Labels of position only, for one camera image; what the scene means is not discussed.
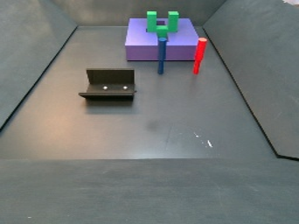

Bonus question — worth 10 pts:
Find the purple base board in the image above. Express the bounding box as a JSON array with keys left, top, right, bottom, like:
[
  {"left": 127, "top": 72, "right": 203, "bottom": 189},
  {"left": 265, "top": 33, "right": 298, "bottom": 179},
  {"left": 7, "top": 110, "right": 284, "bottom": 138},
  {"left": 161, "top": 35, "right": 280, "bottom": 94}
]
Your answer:
[{"left": 126, "top": 18, "right": 199, "bottom": 61}]

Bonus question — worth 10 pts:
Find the blue peg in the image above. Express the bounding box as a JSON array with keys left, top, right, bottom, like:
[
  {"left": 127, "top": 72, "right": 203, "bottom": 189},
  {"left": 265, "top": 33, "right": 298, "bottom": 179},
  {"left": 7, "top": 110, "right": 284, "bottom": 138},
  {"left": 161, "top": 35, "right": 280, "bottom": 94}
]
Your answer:
[{"left": 158, "top": 38, "right": 167, "bottom": 74}]

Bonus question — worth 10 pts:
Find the red peg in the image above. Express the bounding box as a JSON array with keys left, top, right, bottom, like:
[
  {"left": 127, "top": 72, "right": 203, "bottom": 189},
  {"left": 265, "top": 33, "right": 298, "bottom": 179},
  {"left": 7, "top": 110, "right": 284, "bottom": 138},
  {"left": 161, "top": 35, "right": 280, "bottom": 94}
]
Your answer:
[{"left": 193, "top": 38, "right": 209, "bottom": 74}]

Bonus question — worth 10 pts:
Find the green U-shaped block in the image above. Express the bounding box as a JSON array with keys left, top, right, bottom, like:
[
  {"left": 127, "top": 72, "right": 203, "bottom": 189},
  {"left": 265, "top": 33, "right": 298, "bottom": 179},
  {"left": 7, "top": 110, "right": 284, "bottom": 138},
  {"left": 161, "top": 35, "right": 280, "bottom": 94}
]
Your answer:
[{"left": 146, "top": 11, "right": 181, "bottom": 38}]

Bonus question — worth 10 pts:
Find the black U-channel bracket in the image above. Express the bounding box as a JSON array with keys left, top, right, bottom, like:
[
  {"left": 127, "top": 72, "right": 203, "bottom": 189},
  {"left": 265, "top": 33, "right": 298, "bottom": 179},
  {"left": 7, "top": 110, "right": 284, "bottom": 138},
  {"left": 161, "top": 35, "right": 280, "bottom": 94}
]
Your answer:
[{"left": 79, "top": 68, "right": 137, "bottom": 99}]

